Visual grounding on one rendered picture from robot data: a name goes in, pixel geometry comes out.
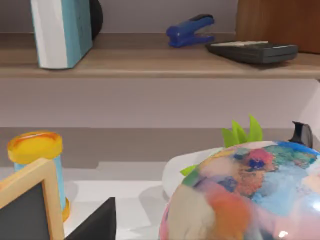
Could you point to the brown wooden cupboard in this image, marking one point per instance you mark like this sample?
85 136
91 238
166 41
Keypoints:
277 22

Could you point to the blue and white book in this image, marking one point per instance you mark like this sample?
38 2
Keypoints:
62 32

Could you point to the blue stapler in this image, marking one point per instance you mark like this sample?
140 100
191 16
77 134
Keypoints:
187 31

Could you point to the multicoloured globe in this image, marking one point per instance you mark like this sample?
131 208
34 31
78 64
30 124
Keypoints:
250 195

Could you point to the green plant in white pot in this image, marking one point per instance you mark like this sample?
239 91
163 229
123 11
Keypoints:
175 172

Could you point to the wooden shelf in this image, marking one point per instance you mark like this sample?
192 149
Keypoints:
150 62

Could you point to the light blue bottle yellow cap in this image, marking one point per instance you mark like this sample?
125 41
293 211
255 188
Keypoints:
35 146

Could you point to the wooden framed blackboard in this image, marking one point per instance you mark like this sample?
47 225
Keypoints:
22 212

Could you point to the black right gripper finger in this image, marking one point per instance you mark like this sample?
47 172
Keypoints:
100 222

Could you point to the black round object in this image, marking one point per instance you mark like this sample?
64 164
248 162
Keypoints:
97 20

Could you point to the black calculator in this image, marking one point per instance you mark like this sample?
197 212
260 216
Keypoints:
252 51

